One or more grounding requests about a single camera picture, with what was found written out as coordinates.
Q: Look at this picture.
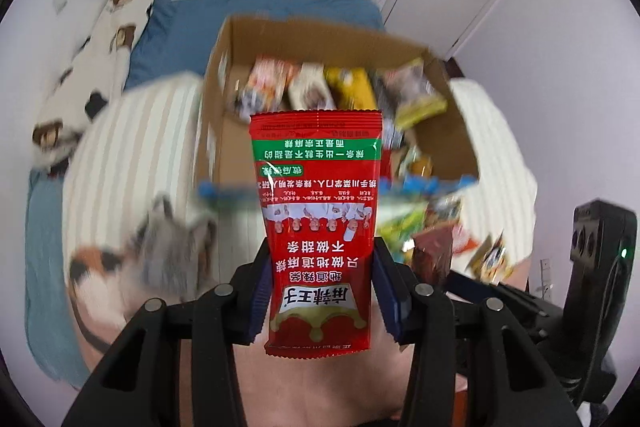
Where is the grey white snack packet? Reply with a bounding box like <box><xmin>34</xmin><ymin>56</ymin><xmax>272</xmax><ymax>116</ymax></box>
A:
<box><xmin>131</xmin><ymin>194</ymin><xmax>218</xmax><ymax>298</ymax></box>

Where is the pale yellow snack packet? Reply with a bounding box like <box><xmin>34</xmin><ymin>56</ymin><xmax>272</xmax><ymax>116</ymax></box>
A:
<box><xmin>380</xmin><ymin>57</ymin><xmax>448</xmax><ymax>130</ymax></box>

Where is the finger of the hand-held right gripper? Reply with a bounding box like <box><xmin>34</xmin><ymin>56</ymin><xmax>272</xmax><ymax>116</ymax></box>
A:
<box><xmin>446</xmin><ymin>269</ymin><xmax>567</xmax><ymax>343</ymax></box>

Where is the dark red-brown packet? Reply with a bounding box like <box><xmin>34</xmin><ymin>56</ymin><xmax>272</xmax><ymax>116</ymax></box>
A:
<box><xmin>411</xmin><ymin>226</ymin><xmax>453</xmax><ymax>285</ymax></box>

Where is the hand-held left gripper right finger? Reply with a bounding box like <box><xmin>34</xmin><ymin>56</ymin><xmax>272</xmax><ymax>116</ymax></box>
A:
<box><xmin>372</xmin><ymin>237</ymin><xmax>581</xmax><ymax>427</ymax></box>

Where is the red panda snack packet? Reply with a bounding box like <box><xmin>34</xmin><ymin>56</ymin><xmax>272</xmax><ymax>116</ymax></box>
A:
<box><xmin>239</xmin><ymin>54</ymin><xmax>300</xmax><ymax>115</ymax></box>

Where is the striped cat print blanket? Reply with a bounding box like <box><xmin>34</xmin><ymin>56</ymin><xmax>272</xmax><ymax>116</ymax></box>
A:
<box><xmin>62</xmin><ymin>74</ymin><xmax>538</xmax><ymax>427</ymax></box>

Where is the cardboard box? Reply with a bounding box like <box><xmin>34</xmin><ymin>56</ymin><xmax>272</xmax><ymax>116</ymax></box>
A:
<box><xmin>194</xmin><ymin>14</ymin><xmax>481</xmax><ymax>208</ymax></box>

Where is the long red snack packet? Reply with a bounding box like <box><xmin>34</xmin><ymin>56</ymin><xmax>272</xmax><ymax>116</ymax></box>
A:
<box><xmin>249</xmin><ymin>109</ymin><xmax>385</xmax><ymax>354</ymax></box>

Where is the large yellow black packet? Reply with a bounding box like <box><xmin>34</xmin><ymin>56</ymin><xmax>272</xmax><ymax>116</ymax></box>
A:
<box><xmin>324</xmin><ymin>66</ymin><xmax>383</xmax><ymax>112</ymax></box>

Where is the white wafer packet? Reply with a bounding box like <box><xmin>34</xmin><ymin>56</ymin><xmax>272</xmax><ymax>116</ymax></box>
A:
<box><xmin>287</xmin><ymin>62</ymin><xmax>336</xmax><ymax>112</ymax></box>

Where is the white wall power strip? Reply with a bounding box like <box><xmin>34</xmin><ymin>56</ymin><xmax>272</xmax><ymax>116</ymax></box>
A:
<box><xmin>537</xmin><ymin>257</ymin><xmax>553</xmax><ymax>303</ymax></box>

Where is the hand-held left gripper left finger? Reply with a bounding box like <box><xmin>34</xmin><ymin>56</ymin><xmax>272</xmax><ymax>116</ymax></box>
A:
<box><xmin>60</xmin><ymin>239</ymin><xmax>273</xmax><ymax>427</ymax></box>

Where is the bear print long pillow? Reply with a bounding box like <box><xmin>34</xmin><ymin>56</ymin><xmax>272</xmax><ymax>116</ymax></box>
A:
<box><xmin>32</xmin><ymin>0</ymin><xmax>156</xmax><ymax>172</ymax></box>

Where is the green candy packet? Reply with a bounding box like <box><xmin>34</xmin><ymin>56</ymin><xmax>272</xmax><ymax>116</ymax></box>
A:
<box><xmin>380</xmin><ymin>199</ymin><xmax>431</xmax><ymax>253</ymax></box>

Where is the light blue cloth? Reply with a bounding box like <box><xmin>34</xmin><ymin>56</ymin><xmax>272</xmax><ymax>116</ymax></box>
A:
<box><xmin>24</xmin><ymin>169</ymin><xmax>93</xmax><ymax>390</ymax></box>

